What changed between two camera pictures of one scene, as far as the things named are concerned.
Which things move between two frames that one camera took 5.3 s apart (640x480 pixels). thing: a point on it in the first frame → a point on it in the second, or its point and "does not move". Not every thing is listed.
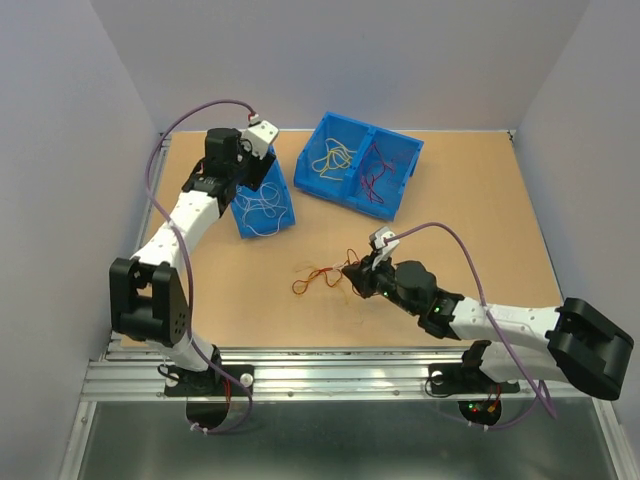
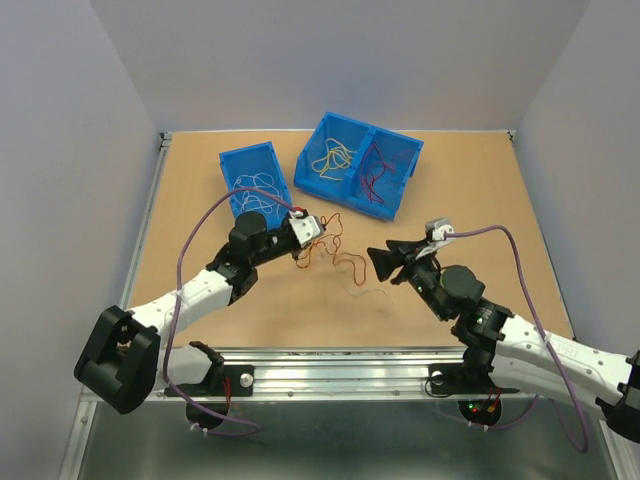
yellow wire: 338,157 does not move
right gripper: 362,274 → 385,261
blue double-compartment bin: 358,162 does not move
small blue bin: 267,209 does not move
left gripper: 261,168 → 296,251
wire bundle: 332,274 → 329,242
